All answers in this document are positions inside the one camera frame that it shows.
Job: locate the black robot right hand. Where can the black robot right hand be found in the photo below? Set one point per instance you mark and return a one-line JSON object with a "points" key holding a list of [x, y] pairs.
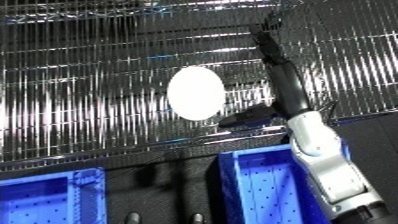
{"points": [[287, 86]]}

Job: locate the pale robot right arm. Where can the pale robot right arm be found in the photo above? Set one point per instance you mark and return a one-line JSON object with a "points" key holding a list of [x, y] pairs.
{"points": [[326, 160]]}

